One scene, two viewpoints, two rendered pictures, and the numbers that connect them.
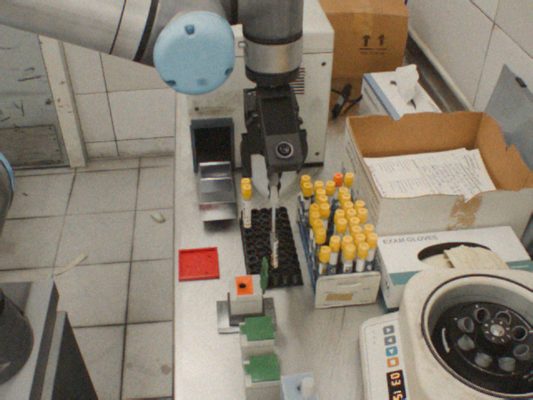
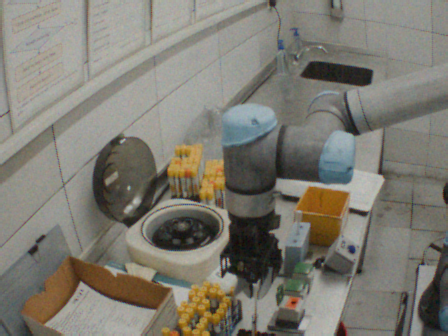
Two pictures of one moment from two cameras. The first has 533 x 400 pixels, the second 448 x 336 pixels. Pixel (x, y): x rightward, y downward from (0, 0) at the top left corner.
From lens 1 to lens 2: 1.28 m
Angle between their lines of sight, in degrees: 107
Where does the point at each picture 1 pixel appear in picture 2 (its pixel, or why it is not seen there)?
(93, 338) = not seen: outside the picture
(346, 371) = not seen: hidden behind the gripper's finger
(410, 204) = (152, 286)
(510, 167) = (55, 288)
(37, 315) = (416, 322)
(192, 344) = (328, 316)
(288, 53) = not seen: hidden behind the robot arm
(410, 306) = (211, 250)
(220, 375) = (319, 299)
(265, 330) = (292, 283)
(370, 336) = (229, 280)
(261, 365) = (303, 268)
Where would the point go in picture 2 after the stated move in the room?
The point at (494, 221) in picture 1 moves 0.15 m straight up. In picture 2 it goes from (98, 285) to (81, 234)
